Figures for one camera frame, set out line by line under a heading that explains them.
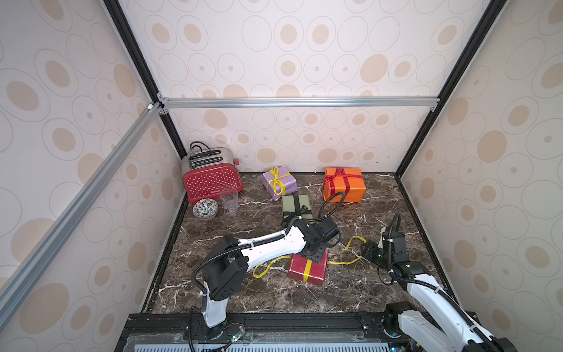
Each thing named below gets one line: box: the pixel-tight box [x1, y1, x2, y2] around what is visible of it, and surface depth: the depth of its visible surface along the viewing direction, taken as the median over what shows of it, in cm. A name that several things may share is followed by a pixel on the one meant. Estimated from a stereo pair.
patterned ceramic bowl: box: [192, 198, 219, 220], surface depth 105 cm
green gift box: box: [281, 194, 314, 223], surface depth 102 cm
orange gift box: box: [322, 167, 367, 204], surface depth 105 cm
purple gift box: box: [262, 165, 298, 201], surface depth 111 cm
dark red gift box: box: [287, 247, 329, 287], surface depth 81 cm
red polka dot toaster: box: [182, 147, 244, 204], surface depth 104 cm
